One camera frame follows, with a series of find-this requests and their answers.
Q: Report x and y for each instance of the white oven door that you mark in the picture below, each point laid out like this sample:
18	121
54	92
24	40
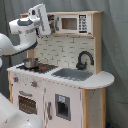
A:
30	102

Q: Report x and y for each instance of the left red stove knob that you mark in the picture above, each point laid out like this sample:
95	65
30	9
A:
16	79

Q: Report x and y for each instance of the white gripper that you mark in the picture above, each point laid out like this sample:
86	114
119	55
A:
38	15

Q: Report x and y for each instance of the wooden toy kitchen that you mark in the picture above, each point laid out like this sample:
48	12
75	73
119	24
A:
62	50

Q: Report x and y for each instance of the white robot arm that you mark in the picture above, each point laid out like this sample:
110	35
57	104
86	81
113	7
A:
10	116

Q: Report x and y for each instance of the right red stove knob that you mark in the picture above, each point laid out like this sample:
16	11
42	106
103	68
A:
34	84

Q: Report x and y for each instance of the black toy faucet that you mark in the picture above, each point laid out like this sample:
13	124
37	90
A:
82	64

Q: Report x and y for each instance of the black stove top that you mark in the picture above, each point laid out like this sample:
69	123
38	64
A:
41	68

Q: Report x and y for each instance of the silver toy pot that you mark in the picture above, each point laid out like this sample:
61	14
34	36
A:
31	62

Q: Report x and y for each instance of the white microwave door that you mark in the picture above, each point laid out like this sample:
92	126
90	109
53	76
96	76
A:
73	24

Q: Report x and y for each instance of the grey toy sink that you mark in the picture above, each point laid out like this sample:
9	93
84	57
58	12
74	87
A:
72	74

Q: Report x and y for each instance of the white cabinet door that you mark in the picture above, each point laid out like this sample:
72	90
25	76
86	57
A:
64	108

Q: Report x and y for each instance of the red stove knob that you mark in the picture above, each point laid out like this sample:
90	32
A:
16	79
34	84

